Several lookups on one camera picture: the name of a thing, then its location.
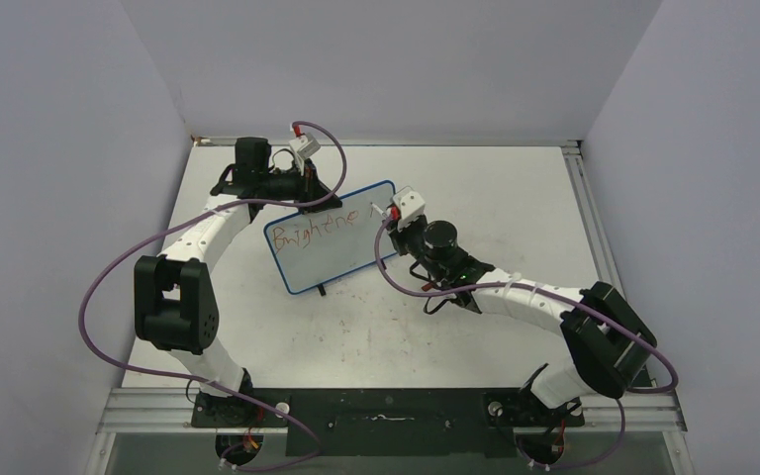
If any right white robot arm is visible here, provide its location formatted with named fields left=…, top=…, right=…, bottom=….
left=383, top=217, right=657, bottom=427

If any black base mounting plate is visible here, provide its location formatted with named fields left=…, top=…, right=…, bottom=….
left=190, top=388, right=585, bottom=459

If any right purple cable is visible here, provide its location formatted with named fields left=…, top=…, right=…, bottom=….
left=373, top=219, right=680, bottom=471

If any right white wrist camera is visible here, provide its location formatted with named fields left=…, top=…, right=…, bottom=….
left=389, top=186, right=426, bottom=231

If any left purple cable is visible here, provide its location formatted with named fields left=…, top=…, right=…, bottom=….
left=78, top=120, right=349, bottom=473

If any purple cable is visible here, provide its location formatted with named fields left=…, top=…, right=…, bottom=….
left=373, top=219, right=680, bottom=471
left=78, top=120, right=349, bottom=473

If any aluminium frame rail right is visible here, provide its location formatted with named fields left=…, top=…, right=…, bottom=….
left=562, top=144, right=647, bottom=372

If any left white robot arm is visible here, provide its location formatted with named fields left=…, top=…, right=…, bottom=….
left=134, top=133, right=341, bottom=427

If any blue framed whiteboard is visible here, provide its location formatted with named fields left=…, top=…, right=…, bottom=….
left=263, top=180, right=396, bottom=295

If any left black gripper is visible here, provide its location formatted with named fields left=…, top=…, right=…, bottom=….
left=260, top=160, right=341, bottom=217

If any aluminium frame rail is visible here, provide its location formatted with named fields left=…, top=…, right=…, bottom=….
left=562, top=144, right=647, bottom=372
left=97, top=387, right=687, bottom=434

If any aluminium frame rail front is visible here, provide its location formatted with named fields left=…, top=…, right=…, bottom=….
left=97, top=387, right=687, bottom=434

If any red capped whiteboard marker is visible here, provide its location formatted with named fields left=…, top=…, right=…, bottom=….
left=371, top=204, right=390, bottom=220

